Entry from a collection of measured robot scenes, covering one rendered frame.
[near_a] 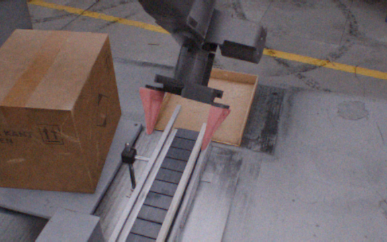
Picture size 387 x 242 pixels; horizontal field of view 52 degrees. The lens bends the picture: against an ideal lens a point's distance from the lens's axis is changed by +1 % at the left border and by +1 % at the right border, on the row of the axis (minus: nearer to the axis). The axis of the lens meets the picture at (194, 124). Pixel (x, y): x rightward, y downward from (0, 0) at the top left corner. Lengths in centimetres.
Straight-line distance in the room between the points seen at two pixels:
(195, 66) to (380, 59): 272
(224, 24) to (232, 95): 70
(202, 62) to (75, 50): 45
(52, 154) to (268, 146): 57
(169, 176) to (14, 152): 36
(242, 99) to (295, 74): 165
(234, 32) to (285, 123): 66
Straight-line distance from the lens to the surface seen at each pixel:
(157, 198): 94
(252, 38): 59
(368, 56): 326
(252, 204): 100
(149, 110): 64
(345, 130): 124
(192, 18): 54
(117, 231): 80
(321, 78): 291
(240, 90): 131
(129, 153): 92
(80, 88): 87
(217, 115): 60
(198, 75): 62
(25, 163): 99
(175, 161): 101
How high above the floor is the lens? 163
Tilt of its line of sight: 42 degrees down
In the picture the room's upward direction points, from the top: straight up
